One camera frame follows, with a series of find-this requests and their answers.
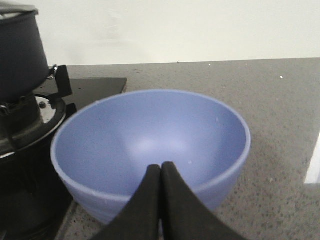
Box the black glass stove top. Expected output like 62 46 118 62
0 77 127 240

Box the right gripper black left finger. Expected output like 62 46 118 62
92 164 161 240

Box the blue bowl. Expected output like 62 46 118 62
50 89 251 224

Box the black gas burner head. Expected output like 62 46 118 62
0 93 41 141

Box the blue cooking pot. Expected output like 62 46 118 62
0 4 50 102

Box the black pot support grate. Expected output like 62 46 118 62
0 65 73 159

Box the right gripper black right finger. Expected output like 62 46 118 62
161 161 244 240

